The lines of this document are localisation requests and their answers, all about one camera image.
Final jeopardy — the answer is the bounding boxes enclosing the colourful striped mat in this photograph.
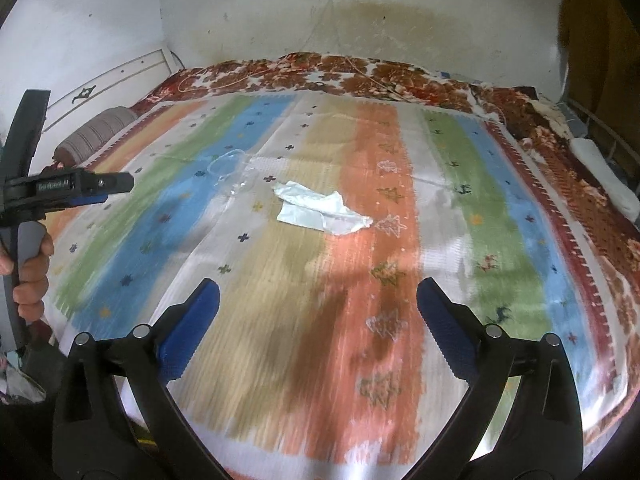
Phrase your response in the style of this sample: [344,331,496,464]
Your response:
[42,91,632,480]

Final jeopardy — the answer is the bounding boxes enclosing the striped bolster pillow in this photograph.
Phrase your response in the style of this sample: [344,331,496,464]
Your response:
[53,106,139,169]

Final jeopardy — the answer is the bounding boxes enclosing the clear plastic wrapper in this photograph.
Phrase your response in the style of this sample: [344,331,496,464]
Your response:
[206,149,257,197]

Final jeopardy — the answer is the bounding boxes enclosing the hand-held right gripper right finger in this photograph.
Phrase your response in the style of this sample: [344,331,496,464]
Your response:
[400,277,584,480]

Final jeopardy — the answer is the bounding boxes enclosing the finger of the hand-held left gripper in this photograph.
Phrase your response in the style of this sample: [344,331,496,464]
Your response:
[66,170,135,207]

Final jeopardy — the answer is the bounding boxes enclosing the colourful striped bed cover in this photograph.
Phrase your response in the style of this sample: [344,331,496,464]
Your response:
[129,52,640,461]

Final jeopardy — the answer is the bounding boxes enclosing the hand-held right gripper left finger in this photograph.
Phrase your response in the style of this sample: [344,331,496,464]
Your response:
[51,278,232,480]

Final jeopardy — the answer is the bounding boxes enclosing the brown wooden wardrobe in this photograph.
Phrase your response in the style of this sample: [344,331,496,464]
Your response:
[556,0,640,128]

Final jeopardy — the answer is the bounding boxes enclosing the white headboard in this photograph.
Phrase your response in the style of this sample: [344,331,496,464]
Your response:
[42,48,185,133]

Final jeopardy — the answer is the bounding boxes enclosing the white tissue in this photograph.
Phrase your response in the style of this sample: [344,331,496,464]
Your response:
[271,180,374,237]

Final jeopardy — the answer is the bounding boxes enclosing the white cable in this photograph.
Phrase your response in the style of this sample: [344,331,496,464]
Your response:
[306,0,362,69]

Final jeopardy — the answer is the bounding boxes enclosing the person's left hand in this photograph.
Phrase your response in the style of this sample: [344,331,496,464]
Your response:
[0,232,55,324]

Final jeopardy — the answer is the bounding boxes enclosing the metal bed rail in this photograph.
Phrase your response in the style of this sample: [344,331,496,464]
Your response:
[554,99,640,163]

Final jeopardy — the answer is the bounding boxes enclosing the white pillow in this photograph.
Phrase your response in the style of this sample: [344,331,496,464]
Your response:
[569,137,640,224]

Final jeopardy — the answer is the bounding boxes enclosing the patterned cloth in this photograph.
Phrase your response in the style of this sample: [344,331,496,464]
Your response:
[0,352,48,406]

